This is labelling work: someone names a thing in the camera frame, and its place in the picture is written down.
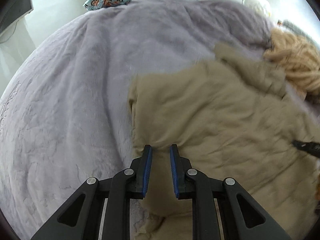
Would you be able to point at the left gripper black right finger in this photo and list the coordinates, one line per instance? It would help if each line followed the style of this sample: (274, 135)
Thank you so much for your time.
(221, 208)

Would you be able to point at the black wall monitor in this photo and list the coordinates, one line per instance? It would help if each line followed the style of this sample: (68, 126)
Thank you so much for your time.
(13, 11)

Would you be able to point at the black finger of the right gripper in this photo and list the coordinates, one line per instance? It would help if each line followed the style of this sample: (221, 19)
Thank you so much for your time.
(312, 148)

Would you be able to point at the khaki quilted puffer jacket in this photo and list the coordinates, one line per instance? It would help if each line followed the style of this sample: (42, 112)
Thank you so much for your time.
(231, 117)

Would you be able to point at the tan striped crumpled garment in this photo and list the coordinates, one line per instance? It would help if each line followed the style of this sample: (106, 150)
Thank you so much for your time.
(299, 59)

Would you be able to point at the lavender fuzzy bed blanket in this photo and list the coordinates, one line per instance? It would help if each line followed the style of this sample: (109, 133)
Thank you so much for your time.
(65, 115)

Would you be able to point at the grey pillow edge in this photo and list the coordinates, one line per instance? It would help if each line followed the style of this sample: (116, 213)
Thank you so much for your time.
(292, 28)

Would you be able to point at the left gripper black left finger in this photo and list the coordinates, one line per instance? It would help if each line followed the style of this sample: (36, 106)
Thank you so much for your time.
(101, 206)

